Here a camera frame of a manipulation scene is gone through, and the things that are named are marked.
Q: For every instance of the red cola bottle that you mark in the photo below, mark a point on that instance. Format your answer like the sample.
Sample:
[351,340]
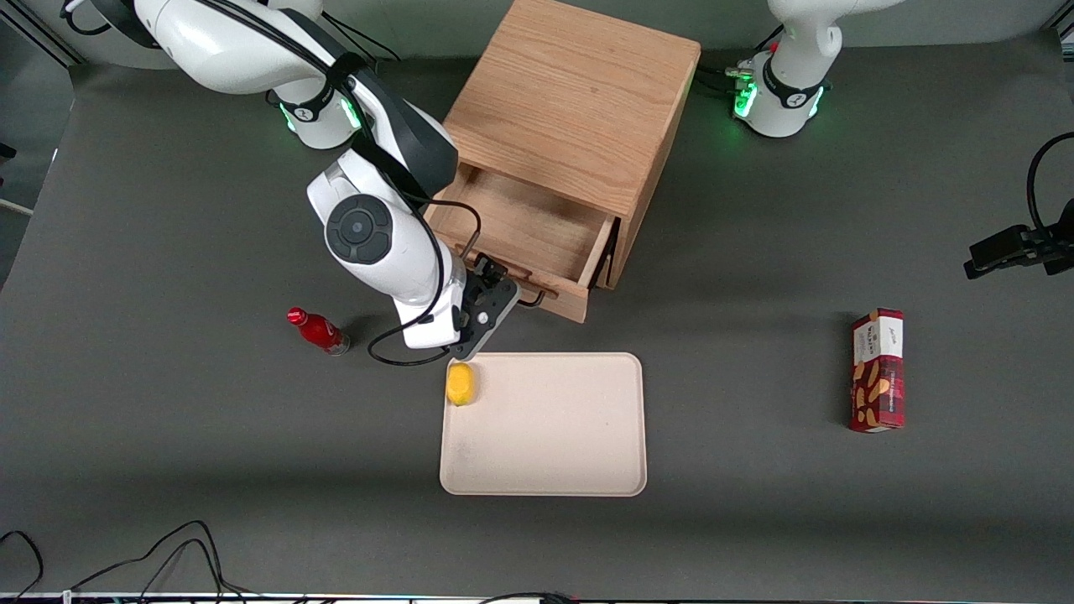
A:
[319,331]

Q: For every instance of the black camera clamp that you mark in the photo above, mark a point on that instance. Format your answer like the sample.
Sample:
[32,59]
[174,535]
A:
[1007,247]

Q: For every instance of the beige plastic tray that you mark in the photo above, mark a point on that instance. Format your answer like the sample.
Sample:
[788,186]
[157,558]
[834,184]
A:
[554,436]

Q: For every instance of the aluminium frame rail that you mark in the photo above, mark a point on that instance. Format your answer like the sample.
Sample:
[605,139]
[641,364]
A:
[46,38]

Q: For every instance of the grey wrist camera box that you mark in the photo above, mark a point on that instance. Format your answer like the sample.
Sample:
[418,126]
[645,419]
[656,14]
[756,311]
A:
[470,351]

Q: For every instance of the red cookie box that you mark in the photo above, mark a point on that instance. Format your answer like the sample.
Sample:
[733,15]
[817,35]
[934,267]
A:
[877,377]

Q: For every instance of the wooden drawer cabinet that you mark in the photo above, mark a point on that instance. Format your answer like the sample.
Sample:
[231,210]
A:
[579,92]

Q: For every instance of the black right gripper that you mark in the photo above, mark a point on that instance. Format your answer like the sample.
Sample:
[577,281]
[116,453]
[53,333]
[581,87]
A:
[492,273]

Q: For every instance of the yellow lemon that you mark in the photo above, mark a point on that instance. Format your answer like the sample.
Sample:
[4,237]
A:
[461,384]

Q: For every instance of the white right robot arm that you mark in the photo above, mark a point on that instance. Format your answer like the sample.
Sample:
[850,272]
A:
[252,50]

